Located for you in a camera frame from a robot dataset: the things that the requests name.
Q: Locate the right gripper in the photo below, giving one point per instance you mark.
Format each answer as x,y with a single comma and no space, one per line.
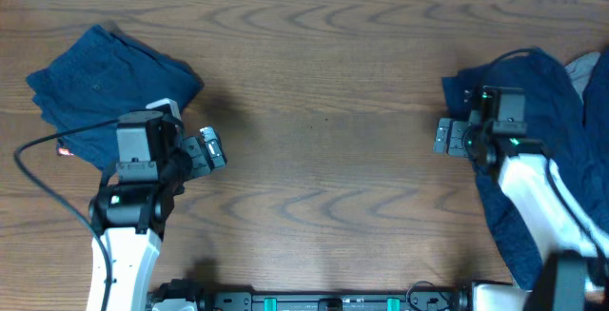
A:
456,146

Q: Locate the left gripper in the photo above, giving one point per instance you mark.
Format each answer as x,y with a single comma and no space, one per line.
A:
199,163

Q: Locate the navy blue shorts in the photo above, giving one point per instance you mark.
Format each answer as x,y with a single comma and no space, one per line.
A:
573,124

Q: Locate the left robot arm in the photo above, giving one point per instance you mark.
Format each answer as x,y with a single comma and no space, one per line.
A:
128,219

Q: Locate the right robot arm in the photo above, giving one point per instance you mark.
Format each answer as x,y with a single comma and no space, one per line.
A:
573,248

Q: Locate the folded navy shorts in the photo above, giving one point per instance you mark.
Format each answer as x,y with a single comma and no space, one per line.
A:
105,75

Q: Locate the red folded garment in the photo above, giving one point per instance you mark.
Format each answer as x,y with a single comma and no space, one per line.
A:
63,151

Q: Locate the grey shorts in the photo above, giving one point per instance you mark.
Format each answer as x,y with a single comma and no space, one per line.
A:
580,71

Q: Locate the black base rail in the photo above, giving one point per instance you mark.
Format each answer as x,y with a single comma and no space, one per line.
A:
422,296

